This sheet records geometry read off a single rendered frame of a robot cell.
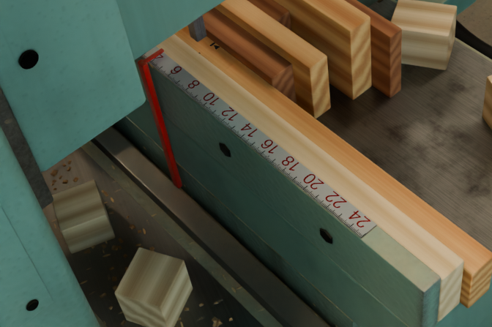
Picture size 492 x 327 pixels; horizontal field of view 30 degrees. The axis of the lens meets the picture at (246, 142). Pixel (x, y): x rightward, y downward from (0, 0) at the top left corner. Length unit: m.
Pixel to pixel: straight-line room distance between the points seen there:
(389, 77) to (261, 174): 0.13
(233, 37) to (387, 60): 0.11
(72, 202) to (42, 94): 0.25
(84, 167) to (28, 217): 0.31
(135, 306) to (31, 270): 0.17
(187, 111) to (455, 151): 0.19
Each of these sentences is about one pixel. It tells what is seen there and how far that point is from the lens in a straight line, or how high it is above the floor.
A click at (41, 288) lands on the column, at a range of 0.55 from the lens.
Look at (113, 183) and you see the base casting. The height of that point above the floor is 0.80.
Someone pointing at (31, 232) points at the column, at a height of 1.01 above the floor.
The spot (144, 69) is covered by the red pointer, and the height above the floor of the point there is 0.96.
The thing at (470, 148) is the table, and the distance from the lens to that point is 0.66.
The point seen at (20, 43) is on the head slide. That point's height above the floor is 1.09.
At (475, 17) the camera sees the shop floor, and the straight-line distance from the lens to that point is 2.07.
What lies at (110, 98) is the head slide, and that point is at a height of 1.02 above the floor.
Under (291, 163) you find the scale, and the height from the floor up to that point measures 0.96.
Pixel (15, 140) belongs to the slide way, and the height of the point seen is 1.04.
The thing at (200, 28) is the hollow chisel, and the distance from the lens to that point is 0.67.
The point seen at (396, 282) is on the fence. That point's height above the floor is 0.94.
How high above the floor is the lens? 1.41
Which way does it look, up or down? 50 degrees down
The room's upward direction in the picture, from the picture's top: 11 degrees counter-clockwise
